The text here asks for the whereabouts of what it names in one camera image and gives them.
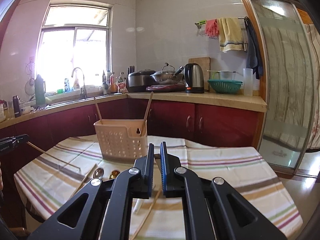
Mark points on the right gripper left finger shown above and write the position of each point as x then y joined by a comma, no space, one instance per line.
101,209

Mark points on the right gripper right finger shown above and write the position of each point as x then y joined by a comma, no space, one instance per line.
212,209

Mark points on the wooden chopstick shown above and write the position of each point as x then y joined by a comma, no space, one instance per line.
146,215
46,153
84,180
146,114
99,114

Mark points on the gold long-handled spoon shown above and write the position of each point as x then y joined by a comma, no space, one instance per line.
114,174

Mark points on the silver metal spoon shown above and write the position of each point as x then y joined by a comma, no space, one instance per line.
98,173

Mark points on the white ceramic soup spoon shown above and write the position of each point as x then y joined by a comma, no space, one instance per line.
138,206

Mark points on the red kitchen cabinets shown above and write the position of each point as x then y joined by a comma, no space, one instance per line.
210,125

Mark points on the kitchen window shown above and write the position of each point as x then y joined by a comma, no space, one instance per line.
73,35

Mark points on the person's left hand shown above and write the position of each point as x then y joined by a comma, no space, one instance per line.
1,179

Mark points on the black travel mug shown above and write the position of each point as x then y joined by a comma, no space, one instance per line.
16,106

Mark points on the green thermos jug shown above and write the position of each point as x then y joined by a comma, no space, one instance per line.
40,90

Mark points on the beige perforated utensil basket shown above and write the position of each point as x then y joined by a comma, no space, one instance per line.
122,140

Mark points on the chrome sink faucet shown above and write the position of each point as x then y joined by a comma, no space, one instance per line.
83,90

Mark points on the glass sliding door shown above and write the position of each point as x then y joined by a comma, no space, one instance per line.
289,46

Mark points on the green plastic colander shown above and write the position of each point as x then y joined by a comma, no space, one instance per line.
225,86

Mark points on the red induction cooker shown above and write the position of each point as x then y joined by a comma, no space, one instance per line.
166,88

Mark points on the black rice cooker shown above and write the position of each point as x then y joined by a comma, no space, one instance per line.
140,80

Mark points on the stainless electric kettle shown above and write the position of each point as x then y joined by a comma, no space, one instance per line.
194,80

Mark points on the translucent plastic cup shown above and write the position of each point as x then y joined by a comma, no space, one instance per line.
248,81

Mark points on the steel wok with lid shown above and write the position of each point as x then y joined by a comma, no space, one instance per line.
167,75

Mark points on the wooden cutting board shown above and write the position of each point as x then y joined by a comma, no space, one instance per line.
204,62

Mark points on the dark blue hanging cloth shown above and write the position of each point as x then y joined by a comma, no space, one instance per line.
254,60

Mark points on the yellow hanging towel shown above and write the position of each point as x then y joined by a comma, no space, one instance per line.
230,34

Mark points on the pink rubber glove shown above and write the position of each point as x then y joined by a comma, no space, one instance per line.
212,29

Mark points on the wall towel rack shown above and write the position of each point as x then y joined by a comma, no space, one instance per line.
202,24

